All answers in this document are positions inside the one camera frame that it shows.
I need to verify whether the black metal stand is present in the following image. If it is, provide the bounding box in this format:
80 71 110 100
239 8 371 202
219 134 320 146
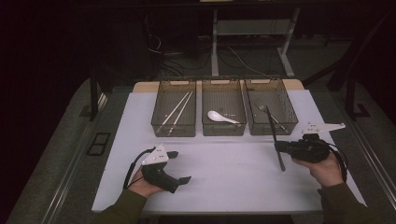
345 74 372 121
89 69 108 122

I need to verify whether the steel table knife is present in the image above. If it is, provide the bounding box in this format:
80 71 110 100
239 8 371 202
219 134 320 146
265 106 287 173

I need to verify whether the person's left hand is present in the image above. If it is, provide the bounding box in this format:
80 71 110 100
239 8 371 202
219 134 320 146
127 170 164 199

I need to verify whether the white ceramic spoon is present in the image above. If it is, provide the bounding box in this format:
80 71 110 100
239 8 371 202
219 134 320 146
207 110 241 125

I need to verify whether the white table mat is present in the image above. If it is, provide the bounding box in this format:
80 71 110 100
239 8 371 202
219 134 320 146
92 89 367 215

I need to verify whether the hand-held gripper black cable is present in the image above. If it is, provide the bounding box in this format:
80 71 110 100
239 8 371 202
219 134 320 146
326 143 349 183
123 147 156 189

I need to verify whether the person's right hand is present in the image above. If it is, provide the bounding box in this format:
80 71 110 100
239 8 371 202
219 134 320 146
291 152 345 189

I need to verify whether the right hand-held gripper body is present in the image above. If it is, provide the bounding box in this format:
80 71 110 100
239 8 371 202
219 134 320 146
290 121 347 163

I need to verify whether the white metal desk frame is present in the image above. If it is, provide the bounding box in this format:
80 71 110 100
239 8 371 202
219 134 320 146
210 7 302 78

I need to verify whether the right hand-held gripper black cable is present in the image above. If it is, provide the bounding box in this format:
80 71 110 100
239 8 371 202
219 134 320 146
326 143 349 183

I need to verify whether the bundle of floor cables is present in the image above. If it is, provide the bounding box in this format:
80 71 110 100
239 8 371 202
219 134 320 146
146 34 269 77

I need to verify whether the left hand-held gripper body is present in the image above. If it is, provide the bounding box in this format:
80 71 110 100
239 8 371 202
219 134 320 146
140 144 181 194

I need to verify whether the steel fork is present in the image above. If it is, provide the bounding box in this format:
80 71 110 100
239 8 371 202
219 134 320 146
256 102 290 134

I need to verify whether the brown transparent plastic bin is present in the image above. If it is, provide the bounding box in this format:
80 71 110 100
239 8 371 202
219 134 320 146
201 77 248 137
150 78 198 138
243 77 299 136

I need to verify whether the left hand-held gripper black cable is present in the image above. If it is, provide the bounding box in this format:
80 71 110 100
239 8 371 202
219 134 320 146
123 147 156 189

